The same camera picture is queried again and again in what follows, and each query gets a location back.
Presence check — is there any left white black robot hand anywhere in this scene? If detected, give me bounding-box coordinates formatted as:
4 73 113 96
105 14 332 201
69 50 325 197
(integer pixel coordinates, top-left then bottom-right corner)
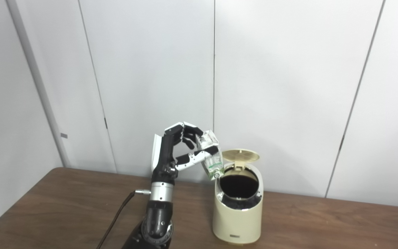
151 121 220 182

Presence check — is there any white green milk carton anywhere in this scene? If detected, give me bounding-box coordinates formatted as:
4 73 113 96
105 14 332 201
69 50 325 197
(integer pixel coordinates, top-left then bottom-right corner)
195 130 225 181

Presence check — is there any cream round bin lid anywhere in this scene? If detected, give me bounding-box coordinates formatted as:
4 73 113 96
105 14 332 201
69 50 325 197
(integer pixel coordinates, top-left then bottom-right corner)
221 149 260 170

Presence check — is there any black bin liner bag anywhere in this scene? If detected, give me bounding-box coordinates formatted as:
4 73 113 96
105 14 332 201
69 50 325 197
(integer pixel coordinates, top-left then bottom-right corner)
217 169 262 210

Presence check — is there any cream-colored bin body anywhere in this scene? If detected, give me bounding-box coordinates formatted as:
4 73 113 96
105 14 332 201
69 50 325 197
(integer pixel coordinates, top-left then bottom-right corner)
212 163 264 245

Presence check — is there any white corner pole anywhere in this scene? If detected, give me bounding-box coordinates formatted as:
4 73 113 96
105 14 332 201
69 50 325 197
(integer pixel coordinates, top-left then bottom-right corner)
6 0 72 168

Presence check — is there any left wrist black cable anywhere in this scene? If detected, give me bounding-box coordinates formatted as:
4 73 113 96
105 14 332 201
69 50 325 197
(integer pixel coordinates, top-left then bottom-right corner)
96 188 151 249

